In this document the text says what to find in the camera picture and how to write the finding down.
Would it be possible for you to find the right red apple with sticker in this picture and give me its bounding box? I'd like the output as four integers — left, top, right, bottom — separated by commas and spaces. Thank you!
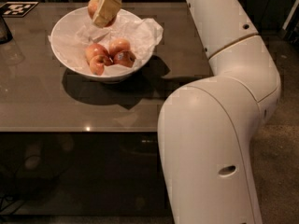
113, 50, 135, 68

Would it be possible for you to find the dark object at left edge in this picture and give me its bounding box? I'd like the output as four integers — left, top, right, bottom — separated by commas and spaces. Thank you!
0, 16, 13, 44

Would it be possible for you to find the black white fiducial marker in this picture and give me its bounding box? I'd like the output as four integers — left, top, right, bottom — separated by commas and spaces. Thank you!
0, 2, 37, 18

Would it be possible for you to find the white crumpled paper liner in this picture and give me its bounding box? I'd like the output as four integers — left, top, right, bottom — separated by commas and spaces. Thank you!
48, 13, 164, 78

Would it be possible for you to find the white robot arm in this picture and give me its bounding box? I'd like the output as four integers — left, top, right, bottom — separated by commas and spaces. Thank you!
157, 0, 281, 224

